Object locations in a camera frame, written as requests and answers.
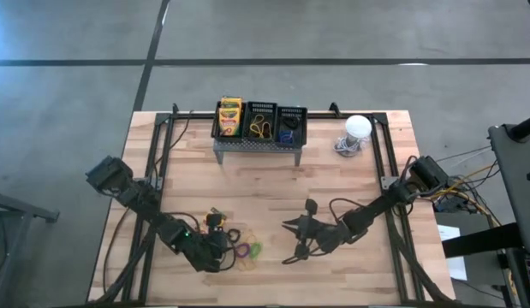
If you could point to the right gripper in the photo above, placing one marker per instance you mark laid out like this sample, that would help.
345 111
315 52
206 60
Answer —
311 231

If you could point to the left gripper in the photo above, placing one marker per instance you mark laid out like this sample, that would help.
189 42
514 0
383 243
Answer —
211 252

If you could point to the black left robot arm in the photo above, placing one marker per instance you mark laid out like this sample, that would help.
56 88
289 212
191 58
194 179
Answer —
153 216

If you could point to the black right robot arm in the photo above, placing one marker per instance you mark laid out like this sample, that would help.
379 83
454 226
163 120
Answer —
376 209

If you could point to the grey perforated metal shelf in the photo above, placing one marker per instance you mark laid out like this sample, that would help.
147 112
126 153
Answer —
256 146

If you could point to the white paper sheet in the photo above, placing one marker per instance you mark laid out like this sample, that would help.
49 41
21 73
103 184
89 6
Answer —
455 265

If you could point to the grey metal stand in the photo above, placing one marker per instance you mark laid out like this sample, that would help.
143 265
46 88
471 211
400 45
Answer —
16 205

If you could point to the grey equipment cart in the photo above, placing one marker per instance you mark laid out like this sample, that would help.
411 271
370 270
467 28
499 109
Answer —
517 179

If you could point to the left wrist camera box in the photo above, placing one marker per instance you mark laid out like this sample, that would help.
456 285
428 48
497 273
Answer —
213 220

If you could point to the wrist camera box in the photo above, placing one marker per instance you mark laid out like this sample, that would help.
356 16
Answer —
311 206
213 220

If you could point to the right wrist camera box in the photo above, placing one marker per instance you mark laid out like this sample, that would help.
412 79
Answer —
311 206

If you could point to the grey metal mounting bracket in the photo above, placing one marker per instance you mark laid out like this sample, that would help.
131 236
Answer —
388 181
158 184

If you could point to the black metal table frame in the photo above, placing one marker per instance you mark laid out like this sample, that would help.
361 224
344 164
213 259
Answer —
320 115

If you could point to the black frame clamp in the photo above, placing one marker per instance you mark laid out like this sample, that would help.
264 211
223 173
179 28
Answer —
334 108
175 108

